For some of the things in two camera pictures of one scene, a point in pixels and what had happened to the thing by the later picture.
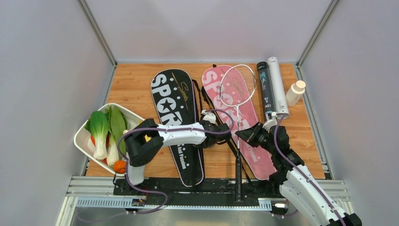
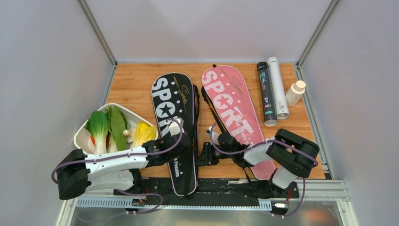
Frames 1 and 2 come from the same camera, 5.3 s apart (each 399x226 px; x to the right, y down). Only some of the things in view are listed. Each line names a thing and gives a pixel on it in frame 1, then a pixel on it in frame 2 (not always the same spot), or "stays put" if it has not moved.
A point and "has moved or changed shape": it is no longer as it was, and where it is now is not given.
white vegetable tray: (133, 120) stays put
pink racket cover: (236, 101) stays put
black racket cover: (174, 92) has moved or changed shape
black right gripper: (249, 135) → (206, 158)
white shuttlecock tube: (278, 93) stays put
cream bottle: (294, 92) stays put
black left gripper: (201, 146) → (189, 150)
